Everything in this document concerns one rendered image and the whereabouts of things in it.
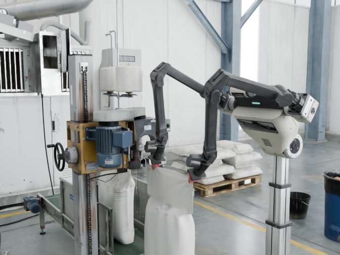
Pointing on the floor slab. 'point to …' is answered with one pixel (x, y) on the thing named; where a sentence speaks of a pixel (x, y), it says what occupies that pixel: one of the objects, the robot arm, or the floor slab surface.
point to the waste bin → (332, 205)
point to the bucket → (299, 205)
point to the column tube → (78, 105)
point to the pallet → (206, 190)
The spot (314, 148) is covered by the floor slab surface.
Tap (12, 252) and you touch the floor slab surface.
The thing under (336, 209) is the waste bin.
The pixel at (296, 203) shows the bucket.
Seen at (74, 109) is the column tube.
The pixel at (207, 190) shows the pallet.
